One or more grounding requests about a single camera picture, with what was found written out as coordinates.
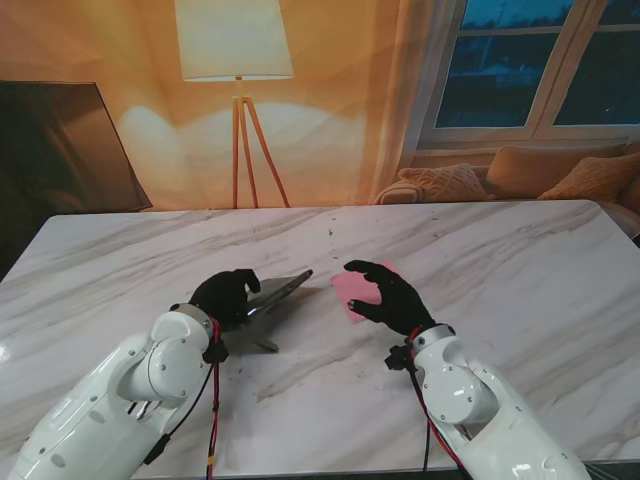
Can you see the grey suede zip pouch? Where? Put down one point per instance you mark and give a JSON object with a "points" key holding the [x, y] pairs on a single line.
{"points": [[275, 292]]}

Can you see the orange knitted cushion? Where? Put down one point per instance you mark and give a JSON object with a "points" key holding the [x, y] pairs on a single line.
{"points": [[595, 177]]}

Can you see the cream knitted cushion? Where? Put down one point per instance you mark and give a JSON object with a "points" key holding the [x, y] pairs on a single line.
{"points": [[440, 182]]}

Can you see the pink cloth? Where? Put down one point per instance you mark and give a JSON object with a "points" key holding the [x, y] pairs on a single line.
{"points": [[350, 290]]}

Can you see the beige curtain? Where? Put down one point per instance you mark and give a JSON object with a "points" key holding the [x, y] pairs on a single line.
{"points": [[415, 100]]}

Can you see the dark flat television screen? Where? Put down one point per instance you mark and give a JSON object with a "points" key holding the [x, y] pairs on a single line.
{"points": [[60, 150]]}

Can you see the floor lamp with wooden legs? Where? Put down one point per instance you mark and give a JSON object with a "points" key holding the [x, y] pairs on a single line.
{"points": [[235, 40]]}

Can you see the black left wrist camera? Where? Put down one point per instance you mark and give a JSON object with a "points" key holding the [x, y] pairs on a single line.
{"points": [[217, 354]]}

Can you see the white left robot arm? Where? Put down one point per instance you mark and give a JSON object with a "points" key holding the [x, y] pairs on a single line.
{"points": [[125, 390]]}

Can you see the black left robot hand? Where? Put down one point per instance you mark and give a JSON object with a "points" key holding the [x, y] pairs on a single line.
{"points": [[220, 300]]}

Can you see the plain tan cushion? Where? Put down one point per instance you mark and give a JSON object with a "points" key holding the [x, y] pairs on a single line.
{"points": [[530, 172]]}

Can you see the white framed window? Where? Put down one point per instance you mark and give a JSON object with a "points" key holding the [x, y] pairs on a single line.
{"points": [[490, 75]]}

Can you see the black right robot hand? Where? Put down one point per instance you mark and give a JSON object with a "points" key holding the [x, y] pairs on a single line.
{"points": [[400, 305]]}

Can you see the beige sofa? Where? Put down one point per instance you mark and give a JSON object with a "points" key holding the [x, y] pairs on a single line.
{"points": [[392, 192]]}

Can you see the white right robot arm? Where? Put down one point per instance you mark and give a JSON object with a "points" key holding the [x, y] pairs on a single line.
{"points": [[465, 395]]}

